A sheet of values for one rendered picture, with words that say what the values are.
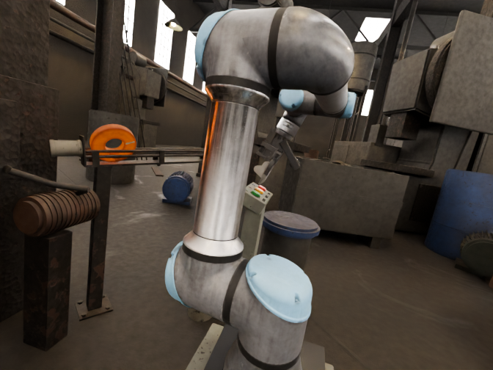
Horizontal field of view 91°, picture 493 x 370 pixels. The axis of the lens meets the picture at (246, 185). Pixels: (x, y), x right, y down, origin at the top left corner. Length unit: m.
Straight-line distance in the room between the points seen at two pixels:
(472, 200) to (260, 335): 2.86
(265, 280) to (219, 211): 0.13
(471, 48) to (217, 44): 3.33
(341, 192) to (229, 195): 2.03
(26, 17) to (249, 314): 1.18
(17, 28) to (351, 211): 2.40
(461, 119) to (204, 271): 3.32
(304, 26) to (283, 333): 0.45
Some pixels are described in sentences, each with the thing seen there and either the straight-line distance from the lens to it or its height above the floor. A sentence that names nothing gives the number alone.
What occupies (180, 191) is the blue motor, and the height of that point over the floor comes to 0.18.
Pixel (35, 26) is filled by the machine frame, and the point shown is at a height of 1.07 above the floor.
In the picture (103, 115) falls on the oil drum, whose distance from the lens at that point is 3.47.
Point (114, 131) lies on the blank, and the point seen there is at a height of 0.75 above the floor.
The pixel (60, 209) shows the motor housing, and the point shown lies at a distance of 0.95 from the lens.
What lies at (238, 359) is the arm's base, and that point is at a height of 0.42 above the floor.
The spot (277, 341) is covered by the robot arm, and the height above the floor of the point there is 0.50.
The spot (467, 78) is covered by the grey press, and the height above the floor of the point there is 1.81.
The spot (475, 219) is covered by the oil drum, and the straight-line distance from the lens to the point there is 3.16.
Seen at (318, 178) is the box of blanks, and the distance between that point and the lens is 2.30.
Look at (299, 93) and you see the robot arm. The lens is 0.78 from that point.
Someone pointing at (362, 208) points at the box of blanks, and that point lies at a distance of 2.53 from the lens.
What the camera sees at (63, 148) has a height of 0.67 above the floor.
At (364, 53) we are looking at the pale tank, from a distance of 9.37.
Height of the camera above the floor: 0.79
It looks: 10 degrees down
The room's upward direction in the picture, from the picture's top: 10 degrees clockwise
